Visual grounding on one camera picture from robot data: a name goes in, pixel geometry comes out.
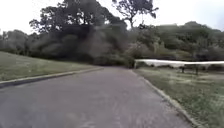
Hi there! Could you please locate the flat grass verge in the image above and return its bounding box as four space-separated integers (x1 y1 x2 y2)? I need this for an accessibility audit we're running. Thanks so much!
133 65 224 128

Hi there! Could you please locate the pale stone kerb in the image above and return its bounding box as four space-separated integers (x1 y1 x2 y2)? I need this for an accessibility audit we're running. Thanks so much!
131 68 208 128

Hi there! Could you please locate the wood of dark trees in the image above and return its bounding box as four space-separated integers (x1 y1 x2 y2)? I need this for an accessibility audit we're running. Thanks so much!
0 0 224 70

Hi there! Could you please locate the dark bench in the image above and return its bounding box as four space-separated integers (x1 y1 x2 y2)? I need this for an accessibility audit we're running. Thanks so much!
179 65 201 75

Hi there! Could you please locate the long white wall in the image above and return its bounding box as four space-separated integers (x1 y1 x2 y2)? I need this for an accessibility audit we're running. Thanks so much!
134 58 224 69

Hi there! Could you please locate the grey asphalt road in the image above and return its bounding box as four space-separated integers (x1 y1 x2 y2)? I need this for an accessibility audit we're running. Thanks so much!
0 65 198 128

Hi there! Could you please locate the grey stone kerb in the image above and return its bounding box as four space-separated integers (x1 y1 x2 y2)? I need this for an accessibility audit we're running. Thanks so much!
0 66 105 89

